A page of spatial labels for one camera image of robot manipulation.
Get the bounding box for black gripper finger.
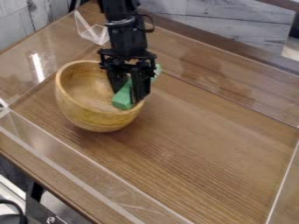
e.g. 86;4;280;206
131;67;155;104
107;66;131;93

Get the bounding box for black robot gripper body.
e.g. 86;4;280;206
98;14;156;74

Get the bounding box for green rectangular block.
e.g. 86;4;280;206
112;64;163;110

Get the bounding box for brown wooden bowl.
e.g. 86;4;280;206
55;60;146;132

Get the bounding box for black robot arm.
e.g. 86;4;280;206
98;0;156;104

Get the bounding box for clear acrylic corner bracket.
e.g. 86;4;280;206
73;10;110;46

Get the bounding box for clear acrylic tray wall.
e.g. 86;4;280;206
0;106;192;224

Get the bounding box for black table leg bracket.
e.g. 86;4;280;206
24;182;68;224

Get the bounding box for black cable under table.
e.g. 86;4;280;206
0;198;28;224

